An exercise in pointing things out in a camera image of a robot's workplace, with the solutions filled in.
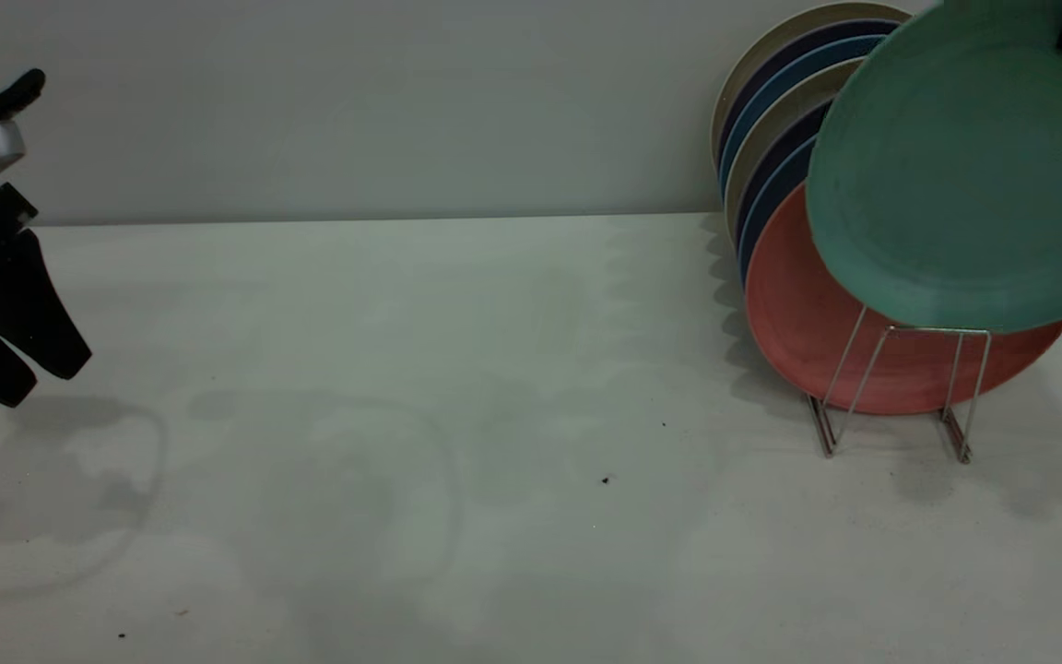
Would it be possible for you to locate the green round plate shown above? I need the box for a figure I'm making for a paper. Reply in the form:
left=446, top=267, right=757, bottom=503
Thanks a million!
left=805, top=0, right=1062, bottom=333

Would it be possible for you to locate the dark purple plate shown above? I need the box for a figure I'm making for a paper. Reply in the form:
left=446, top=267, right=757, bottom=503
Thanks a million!
left=734, top=100, right=834, bottom=245
left=718, top=20, right=901, bottom=172

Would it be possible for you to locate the beige plate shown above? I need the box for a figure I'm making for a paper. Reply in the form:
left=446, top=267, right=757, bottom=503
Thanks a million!
left=711, top=3, right=912, bottom=167
left=725, top=57, right=867, bottom=241

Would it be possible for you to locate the teal blue plate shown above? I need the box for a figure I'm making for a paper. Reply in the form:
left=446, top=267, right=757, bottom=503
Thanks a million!
left=720, top=34, right=891, bottom=195

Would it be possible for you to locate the navy blue plate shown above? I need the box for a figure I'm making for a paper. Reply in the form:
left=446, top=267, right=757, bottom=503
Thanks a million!
left=738, top=136, right=818, bottom=282

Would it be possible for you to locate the pink round plate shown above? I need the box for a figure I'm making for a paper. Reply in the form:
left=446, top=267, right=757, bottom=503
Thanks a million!
left=745, top=183, right=1062, bottom=416

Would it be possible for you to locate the metal wire plate rack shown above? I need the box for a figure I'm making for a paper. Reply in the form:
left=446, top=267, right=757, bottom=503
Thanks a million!
left=808, top=304, right=993, bottom=465

